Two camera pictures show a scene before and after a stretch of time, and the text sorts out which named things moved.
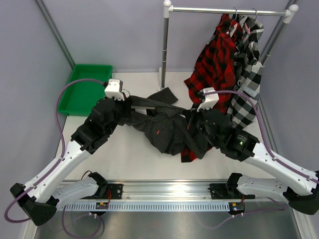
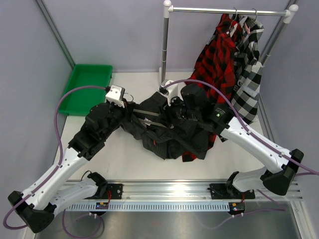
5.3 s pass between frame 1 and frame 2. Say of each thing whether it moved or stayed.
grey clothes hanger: moved
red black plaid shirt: stayed
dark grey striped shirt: moved
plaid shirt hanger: stayed
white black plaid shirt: stayed
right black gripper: moved
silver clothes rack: stayed
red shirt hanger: stayed
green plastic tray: stayed
